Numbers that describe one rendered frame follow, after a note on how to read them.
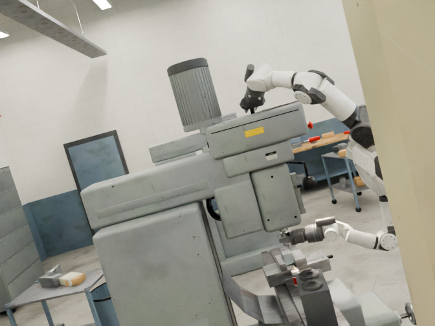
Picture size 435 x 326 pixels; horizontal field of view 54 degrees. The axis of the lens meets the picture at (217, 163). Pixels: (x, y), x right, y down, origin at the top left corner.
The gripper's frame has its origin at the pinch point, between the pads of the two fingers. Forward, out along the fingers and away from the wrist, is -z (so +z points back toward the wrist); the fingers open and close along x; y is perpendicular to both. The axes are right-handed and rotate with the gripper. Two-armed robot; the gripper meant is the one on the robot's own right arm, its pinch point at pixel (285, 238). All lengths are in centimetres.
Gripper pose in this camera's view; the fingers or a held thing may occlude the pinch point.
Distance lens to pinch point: 221.6
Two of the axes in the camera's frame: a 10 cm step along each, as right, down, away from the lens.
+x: -2.9, 1.9, -9.4
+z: 9.2, -2.3, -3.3
